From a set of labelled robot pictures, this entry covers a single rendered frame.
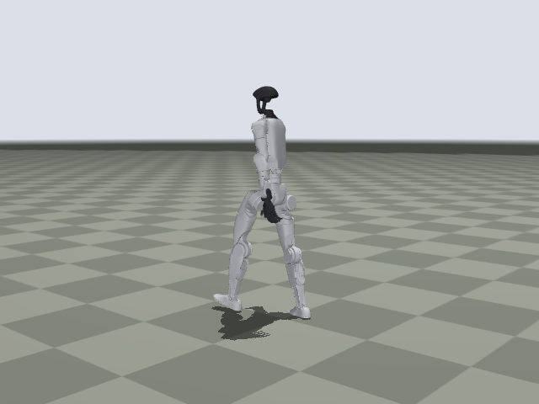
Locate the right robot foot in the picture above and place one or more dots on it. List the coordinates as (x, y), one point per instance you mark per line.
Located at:
(304, 312)

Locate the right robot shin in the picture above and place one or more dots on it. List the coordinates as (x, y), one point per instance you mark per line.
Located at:
(296, 274)

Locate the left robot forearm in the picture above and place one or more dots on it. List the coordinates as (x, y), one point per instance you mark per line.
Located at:
(263, 172)

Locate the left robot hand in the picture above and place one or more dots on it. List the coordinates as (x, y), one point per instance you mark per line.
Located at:
(269, 209)

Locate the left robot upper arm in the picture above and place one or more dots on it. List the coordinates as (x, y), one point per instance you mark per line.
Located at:
(259, 129)

